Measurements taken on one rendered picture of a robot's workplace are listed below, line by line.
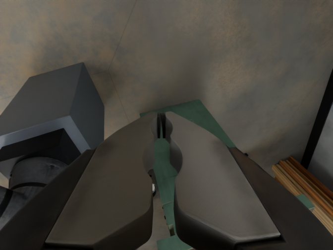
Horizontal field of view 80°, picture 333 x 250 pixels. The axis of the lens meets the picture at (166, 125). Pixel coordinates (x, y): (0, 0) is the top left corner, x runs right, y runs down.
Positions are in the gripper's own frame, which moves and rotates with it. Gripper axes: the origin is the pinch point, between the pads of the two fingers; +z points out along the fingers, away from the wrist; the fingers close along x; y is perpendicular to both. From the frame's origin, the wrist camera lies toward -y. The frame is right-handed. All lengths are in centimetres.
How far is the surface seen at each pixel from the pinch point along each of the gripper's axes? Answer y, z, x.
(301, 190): 147, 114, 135
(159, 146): 62, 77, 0
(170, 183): 64, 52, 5
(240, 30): 9, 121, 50
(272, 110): 72, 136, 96
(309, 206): 59, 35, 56
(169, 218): 66, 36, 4
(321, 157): 124, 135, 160
